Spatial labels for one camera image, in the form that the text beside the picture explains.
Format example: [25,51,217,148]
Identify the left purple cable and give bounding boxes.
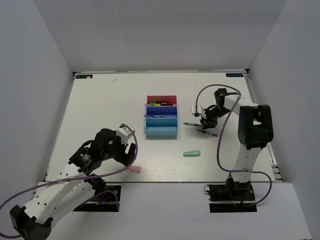
[0,123,138,238]

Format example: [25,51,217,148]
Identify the blue pen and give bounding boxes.
[147,114,167,118]

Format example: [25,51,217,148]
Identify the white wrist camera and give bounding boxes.
[116,124,136,146]
[191,105,206,119]

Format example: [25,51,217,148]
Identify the left blue table label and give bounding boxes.
[75,74,93,79]

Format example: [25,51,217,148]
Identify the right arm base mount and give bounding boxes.
[203,184,258,214]

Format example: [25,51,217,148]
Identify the purple pen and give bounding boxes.
[196,129,218,137]

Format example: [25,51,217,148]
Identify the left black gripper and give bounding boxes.
[102,133,137,166]

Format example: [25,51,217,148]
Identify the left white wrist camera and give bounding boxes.
[116,124,136,146]

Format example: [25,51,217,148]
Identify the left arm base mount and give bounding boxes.
[73,184,122,213]

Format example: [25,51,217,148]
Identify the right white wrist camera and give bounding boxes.
[191,105,206,119]

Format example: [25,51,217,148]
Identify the green patterned pen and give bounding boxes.
[183,122,202,127]

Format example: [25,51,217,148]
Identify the blue table label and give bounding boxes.
[75,74,93,79]
[225,73,244,78]

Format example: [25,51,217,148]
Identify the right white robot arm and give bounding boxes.
[194,84,274,200]

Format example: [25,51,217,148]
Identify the right blue table label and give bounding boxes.
[225,73,244,78]

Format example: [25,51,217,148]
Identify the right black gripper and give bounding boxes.
[200,106,232,130]

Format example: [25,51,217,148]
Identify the red container bin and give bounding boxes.
[145,95,177,107]

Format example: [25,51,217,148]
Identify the light blue container bin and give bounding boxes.
[144,117,178,139]

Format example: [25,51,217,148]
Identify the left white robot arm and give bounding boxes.
[9,124,138,240]

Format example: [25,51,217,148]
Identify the dark blue container bin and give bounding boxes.
[144,106,178,118]

